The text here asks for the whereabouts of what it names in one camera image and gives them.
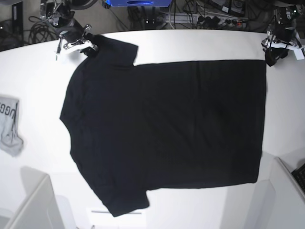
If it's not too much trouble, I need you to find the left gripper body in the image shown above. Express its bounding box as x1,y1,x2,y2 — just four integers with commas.
261,26,301,51

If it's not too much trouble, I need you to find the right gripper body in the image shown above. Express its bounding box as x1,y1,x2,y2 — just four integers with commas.
57,22,92,54

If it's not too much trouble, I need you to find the black T-shirt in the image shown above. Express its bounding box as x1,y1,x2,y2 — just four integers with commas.
60,36,266,217

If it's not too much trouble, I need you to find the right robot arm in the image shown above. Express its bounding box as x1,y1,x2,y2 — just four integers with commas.
40,0,99,56

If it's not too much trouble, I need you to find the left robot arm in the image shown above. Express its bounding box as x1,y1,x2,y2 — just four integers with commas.
261,0,305,67

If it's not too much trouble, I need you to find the blue box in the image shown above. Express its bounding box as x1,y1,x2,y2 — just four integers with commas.
106,0,172,7

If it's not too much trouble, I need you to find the grey folded garment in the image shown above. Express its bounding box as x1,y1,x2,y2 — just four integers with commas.
0,96,23,157

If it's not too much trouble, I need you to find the black keyboard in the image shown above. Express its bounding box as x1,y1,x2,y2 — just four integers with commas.
292,164,305,192

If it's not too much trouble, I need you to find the white bin right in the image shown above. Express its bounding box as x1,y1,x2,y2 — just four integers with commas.
243,157,305,229

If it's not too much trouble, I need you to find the white bin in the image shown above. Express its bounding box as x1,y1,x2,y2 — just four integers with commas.
243,157,305,229
0,167,77,229

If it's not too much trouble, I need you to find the white bin left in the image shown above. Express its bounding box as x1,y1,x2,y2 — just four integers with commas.
0,167,77,229

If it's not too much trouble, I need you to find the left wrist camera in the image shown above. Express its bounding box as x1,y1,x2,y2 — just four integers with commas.
294,47,305,60

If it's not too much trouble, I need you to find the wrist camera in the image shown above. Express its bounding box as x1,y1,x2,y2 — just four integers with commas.
294,47,305,60
55,54,69,64

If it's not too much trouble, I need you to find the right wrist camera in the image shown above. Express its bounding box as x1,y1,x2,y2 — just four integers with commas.
55,54,69,64

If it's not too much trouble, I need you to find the coiled black cable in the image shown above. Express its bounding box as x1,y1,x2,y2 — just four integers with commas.
28,16,60,45

